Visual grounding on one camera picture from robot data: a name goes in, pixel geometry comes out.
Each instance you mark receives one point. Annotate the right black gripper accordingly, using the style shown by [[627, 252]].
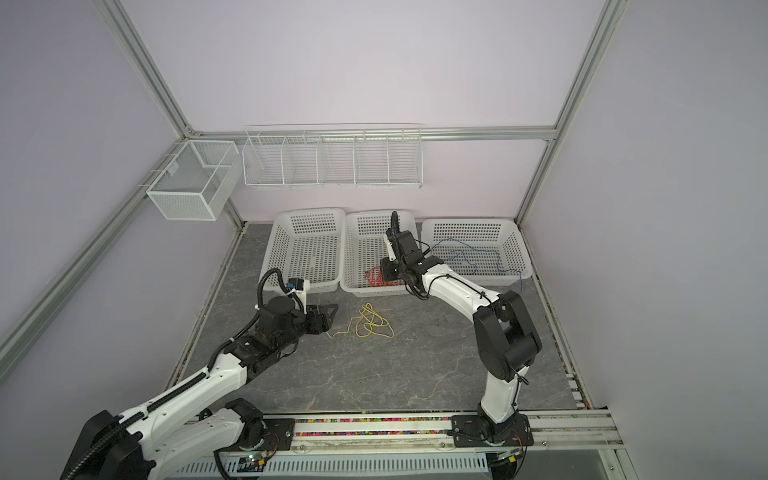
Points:
[[387, 264]]

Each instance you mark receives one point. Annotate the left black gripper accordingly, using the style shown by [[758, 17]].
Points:
[[325, 321]]

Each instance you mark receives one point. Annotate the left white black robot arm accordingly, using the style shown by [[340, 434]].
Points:
[[104, 448]]

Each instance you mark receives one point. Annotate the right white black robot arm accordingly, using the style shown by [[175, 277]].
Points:
[[506, 337]]

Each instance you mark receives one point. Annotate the middle white plastic basket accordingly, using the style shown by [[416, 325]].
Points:
[[364, 245]]

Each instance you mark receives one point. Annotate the white plastic basket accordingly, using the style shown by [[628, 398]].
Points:
[[487, 251], [364, 245], [307, 244]]

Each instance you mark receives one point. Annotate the left white plastic basket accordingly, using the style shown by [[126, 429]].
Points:
[[307, 244]]

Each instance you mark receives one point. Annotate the right white plastic basket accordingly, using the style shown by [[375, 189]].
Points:
[[487, 251]]

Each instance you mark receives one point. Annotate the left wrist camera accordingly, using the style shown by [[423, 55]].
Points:
[[297, 289]]

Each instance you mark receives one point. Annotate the white wire wall shelf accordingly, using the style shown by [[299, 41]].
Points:
[[333, 155]]

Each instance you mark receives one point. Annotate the white mesh wall box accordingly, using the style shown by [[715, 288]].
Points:
[[198, 180]]

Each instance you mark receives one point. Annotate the white vented cable duct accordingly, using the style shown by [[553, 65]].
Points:
[[356, 466]]

